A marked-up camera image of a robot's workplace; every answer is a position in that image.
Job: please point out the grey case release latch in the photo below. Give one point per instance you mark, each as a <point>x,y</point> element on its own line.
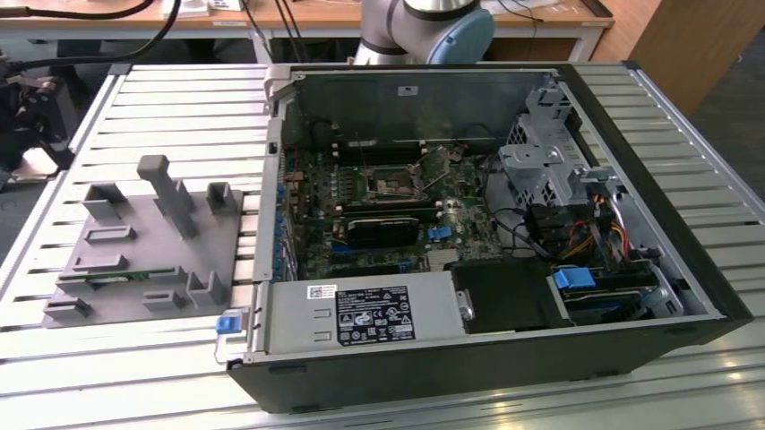
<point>278,83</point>

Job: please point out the blue case latch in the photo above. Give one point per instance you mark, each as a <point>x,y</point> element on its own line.
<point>229,326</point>

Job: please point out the silver drive cage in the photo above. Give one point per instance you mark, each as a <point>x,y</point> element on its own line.
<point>532,179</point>

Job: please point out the CPU socket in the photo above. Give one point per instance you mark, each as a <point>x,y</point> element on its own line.
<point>392,186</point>

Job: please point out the black PC case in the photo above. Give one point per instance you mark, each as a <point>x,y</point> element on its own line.
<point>419,380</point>

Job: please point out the silver power supply unit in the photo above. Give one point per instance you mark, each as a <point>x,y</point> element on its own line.
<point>288,313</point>

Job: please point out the green RAM stick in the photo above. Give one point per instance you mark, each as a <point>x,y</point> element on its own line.
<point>141,275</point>

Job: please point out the blue disk carrier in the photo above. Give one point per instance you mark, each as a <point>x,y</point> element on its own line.
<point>575,280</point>

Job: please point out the blue board connector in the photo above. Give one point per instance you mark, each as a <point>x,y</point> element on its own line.
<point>440,234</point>

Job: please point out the wooden cabinet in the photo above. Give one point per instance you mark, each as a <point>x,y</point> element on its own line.
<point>688,45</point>

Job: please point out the black fan shroud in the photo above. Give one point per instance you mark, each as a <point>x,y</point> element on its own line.
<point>508,295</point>

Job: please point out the green motherboard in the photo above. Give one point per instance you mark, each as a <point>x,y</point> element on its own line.
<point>460,215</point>

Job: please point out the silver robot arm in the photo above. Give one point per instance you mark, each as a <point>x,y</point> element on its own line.
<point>407,27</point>

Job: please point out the grey parts rack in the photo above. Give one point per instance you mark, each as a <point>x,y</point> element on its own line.
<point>156,251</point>

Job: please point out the silver chipset heatsink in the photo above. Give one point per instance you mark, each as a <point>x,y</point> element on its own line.
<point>443,260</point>

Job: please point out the black RAM slot bank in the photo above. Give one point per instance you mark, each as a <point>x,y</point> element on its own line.
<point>389,211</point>
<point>377,152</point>

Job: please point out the white book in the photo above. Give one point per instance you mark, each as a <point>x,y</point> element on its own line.
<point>193,9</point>

